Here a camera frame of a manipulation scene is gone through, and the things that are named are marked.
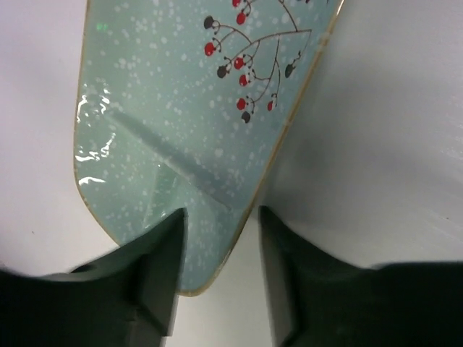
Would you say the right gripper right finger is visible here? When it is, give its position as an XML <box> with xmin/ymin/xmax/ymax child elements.
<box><xmin>258</xmin><ymin>206</ymin><xmax>462</xmax><ymax>346</ymax></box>

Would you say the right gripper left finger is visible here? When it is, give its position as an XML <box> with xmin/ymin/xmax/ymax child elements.
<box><xmin>1</xmin><ymin>208</ymin><xmax>187</xmax><ymax>346</ymax></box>

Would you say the light green rectangular plate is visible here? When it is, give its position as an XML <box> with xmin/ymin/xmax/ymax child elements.
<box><xmin>73</xmin><ymin>1</ymin><xmax>342</xmax><ymax>296</ymax></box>

